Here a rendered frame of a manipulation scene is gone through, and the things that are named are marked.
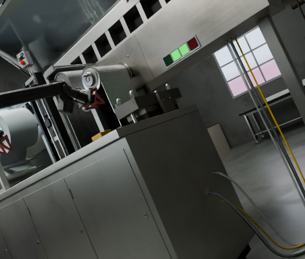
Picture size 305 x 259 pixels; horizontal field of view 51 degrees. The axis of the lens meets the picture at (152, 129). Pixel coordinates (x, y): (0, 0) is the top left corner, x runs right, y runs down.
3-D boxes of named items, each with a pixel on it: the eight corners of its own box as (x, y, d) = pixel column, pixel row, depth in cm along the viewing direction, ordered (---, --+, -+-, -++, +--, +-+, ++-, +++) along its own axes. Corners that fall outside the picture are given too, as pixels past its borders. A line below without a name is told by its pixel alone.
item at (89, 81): (84, 87, 177) (81, 74, 176) (87, 87, 178) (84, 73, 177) (93, 85, 172) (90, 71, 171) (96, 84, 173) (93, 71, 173)
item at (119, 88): (114, 113, 171) (100, 81, 172) (141, 106, 189) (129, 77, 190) (115, 112, 170) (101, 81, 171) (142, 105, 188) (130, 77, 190)
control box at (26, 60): (19, 68, 213) (14, 55, 214) (26, 69, 219) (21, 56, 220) (26, 63, 210) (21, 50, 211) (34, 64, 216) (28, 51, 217)
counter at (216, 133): (231, 149, 746) (218, 122, 750) (195, 176, 572) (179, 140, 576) (206, 159, 783) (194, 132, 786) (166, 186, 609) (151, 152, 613)
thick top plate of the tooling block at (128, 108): (117, 120, 165) (113, 109, 165) (162, 107, 196) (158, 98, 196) (138, 108, 155) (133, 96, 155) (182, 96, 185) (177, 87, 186)
